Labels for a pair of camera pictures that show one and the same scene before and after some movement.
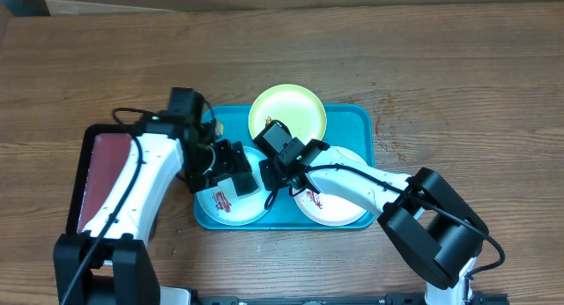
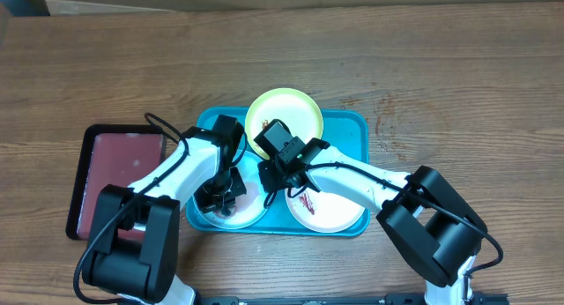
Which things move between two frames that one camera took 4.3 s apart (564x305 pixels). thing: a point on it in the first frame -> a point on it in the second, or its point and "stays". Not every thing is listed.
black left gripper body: [212, 162] -> [218, 191]
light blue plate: [222, 204] stays
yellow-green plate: [298, 107] stays
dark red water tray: [103, 153] stays
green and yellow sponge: [244, 182] -> [233, 214]
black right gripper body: [277, 174] stays
